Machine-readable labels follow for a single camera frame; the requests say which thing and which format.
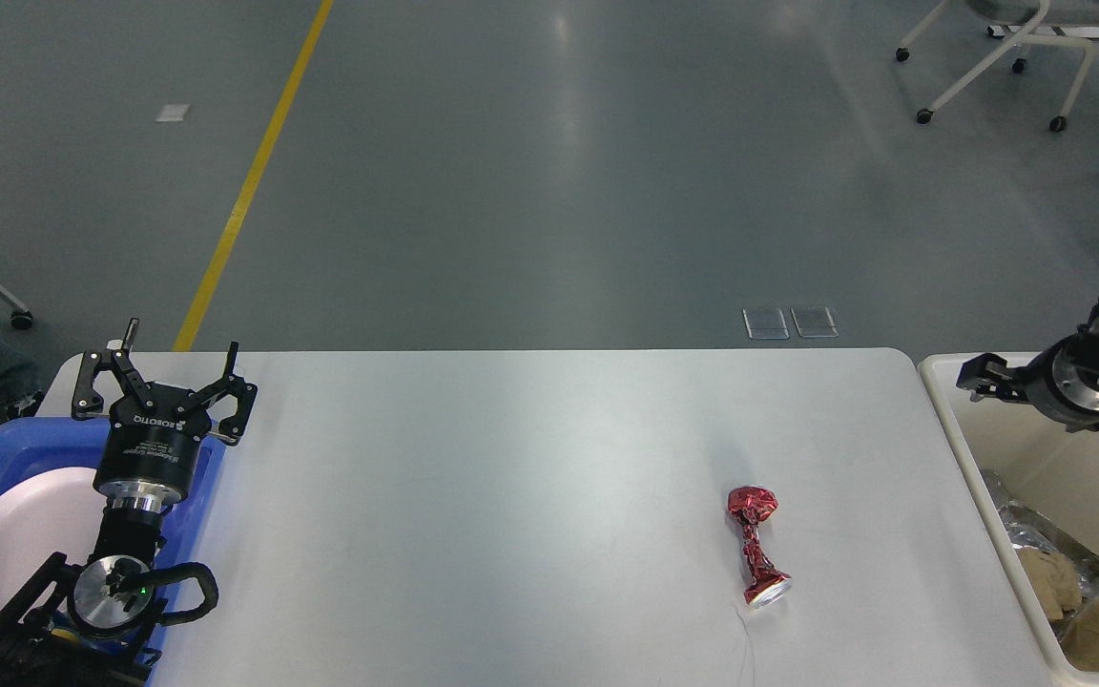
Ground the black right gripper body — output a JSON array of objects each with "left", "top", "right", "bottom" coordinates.
[{"left": 1033, "top": 339, "right": 1099, "bottom": 433}]

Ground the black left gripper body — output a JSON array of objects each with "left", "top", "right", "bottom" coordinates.
[{"left": 95, "top": 386, "right": 211, "bottom": 505}]

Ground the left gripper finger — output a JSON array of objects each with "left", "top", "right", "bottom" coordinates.
[
  {"left": 182, "top": 343, "right": 259, "bottom": 447},
  {"left": 73, "top": 319, "right": 156, "bottom": 423}
]

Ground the pink plate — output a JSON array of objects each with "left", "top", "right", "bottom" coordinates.
[{"left": 0, "top": 467, "right": 106, "bottom": 610}]

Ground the crushed red can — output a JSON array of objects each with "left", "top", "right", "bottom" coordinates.
[{"left": 728, "top": 486, "right": 793, "bottom": 609}]

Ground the dark brown paper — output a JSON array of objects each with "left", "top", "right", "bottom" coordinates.
[{"left": 1017, "top": 549, "right": 1090, "bottom": 623}]

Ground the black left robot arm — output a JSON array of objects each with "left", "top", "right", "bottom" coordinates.
[{"left": 0, "top": 319, "right": 259, "bottom": 686}]

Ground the beige plastic bin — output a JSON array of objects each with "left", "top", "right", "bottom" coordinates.
[{"left": 919, "top": 353, "right": 1099, "bottom": 686}]

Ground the blue plastic tray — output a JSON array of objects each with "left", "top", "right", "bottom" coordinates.
[{"left": 0, "top": 418, "right": 225, "bottom": 686}]

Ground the clear plastic wrap in bin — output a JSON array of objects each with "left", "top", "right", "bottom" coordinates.
[{"left": 980, "top": 468, "right": 1013, "bottom": 519}]

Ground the white rolling chair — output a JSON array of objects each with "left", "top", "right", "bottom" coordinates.
[{"left": 913, "top": 1, "right": 1099, "bottom": 132}]

